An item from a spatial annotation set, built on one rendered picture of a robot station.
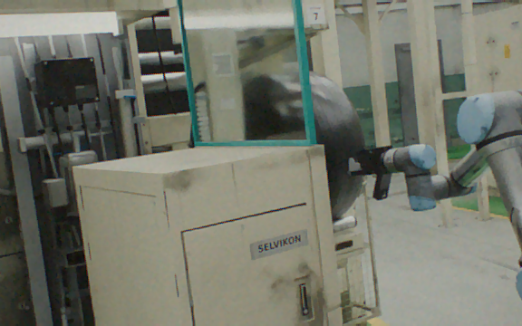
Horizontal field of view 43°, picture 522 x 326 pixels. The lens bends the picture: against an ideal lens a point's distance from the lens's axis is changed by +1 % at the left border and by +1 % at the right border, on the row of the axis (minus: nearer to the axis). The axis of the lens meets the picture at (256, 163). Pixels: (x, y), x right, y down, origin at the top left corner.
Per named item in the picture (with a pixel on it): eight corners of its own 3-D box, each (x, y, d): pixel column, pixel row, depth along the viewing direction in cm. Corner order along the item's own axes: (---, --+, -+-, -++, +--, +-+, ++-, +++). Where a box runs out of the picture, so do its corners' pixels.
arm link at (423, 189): (452, 206, 194) (446, 168, 194) (420, 212, 190) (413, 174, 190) (436, 206, 201) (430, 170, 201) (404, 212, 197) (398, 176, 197)
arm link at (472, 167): (553, 75, 167) (456, 171, 207) (517, 80, 163) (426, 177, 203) (576, 113, 162) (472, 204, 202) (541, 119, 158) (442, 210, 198)
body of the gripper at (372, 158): (371, 148, 216) (397, 143, 206) (376, 174, 216) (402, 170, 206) (353, 151, 212) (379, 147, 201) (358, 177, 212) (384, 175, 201)
